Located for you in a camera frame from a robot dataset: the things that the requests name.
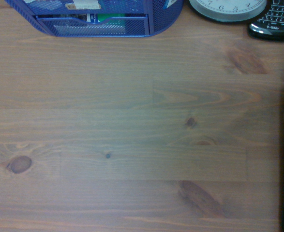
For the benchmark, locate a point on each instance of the blue mesh desk organizer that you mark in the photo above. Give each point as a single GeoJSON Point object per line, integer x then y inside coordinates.
{"type": "Point", "coordinates": [156, 21]}

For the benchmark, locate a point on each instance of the green card in organizer drawer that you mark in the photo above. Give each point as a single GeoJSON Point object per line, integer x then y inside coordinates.
{"type": "Point", "coordinates": [110, 20]}

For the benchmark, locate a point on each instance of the round white analog clock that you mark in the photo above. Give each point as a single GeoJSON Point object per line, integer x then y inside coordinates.
{"type": "Point", "coordinates": [228, 10]}

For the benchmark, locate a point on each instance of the black keypad mobile phone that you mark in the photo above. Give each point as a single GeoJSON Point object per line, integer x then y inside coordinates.
{"type": "Point", "coordinates": [273, 24]}

